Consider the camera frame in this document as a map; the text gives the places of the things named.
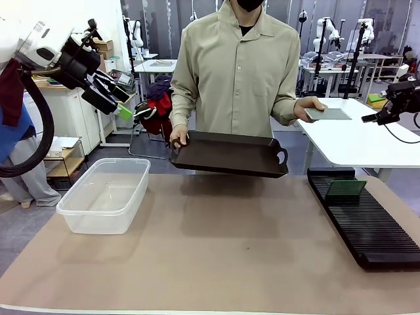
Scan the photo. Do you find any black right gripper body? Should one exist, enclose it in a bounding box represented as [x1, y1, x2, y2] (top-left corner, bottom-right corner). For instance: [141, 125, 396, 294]
[385, 80, 420, 114]

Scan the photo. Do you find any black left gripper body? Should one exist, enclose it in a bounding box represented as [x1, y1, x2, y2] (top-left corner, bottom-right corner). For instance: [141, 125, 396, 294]
[60, 34, 101, 89]

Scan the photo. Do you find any grey plate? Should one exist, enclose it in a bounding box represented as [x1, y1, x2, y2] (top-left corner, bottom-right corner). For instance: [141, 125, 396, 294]
[304, 108, 352, 121]

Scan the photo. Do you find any green perforated PCB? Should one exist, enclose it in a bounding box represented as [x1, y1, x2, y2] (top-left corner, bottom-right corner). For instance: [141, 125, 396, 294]
[324, 179, 368, 205]

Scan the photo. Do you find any dark brown serving tray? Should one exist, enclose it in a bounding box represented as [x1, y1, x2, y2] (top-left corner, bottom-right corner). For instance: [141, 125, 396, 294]
[168, 130, 289, 180]

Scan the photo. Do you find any person's right forearm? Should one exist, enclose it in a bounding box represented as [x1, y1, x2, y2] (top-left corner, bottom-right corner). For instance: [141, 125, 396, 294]
[169, 91, 198, 132]

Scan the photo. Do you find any person's left forearm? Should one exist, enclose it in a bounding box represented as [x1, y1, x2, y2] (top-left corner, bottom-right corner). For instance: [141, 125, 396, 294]
[270, 94, 301, 126]

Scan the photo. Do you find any person's left hand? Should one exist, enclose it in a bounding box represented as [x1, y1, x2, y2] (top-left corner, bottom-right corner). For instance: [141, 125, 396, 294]
[293, 97, 327, 123]

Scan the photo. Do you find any person's right hand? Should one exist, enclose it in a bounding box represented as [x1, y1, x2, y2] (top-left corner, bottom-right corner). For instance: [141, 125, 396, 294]
[169, 126, 190, 150]

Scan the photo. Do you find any green box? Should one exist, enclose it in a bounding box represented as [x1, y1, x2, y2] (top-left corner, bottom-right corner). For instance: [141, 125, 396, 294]
[366, 93, 388, 108]

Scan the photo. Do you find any cardboard box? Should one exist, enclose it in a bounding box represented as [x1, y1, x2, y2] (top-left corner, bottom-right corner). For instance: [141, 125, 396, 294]
[93, 37, 114, 62]

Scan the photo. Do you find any white cabinet with wood top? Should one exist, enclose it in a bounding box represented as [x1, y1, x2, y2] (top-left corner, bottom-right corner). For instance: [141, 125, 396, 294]
[24, 77, 138, 158]

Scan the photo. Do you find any white table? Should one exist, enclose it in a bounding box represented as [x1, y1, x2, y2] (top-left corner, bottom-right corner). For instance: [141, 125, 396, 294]
[297, 97, 420, 180]

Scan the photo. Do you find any white background desk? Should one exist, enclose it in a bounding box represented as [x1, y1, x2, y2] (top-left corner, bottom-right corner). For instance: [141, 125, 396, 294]
[133, 58, 179, 96]

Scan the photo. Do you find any pile of red clothes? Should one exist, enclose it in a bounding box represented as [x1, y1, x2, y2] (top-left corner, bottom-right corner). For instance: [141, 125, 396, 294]
[140, 81, 174, 135]

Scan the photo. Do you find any black tripod pole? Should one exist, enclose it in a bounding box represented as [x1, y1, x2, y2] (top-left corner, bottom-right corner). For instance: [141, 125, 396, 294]
[343, 19, 368, 99]

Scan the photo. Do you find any small wooden shelf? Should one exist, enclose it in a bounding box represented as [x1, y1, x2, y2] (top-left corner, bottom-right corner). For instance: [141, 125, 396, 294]
[42, 136, 87, 191]

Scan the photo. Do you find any bystander in blue and maroon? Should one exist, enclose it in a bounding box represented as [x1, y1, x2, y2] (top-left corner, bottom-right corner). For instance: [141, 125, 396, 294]
[0, 58, 62, 207]

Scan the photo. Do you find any black slotted PCB rack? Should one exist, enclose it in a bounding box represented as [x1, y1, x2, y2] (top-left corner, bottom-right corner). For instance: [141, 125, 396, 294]
[306, 167, 420, 272]

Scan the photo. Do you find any clear plastic tub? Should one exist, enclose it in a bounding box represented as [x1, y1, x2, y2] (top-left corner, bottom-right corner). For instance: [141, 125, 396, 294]
[56, 157, 152, 236]

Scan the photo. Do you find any person in beige shirt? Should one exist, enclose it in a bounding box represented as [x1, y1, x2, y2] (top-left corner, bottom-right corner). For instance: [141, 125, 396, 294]
[170, 0, 301, 138]

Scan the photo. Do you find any grey wire basket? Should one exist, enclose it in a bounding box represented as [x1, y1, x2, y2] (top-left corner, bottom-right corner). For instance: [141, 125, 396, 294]
[110, 68, 136, 95]

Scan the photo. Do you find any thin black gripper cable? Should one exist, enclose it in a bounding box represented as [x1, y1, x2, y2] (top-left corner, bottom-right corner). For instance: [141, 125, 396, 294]
[382, 113, 420, 144]

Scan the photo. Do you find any metal chair frame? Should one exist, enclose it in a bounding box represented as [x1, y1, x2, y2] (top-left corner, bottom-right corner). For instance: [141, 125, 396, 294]
[128, 124, 171, 161]

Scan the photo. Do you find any black corrugated cable hose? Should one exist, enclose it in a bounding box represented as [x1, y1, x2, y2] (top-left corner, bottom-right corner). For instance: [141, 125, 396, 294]
[0, 62, 55, 178]

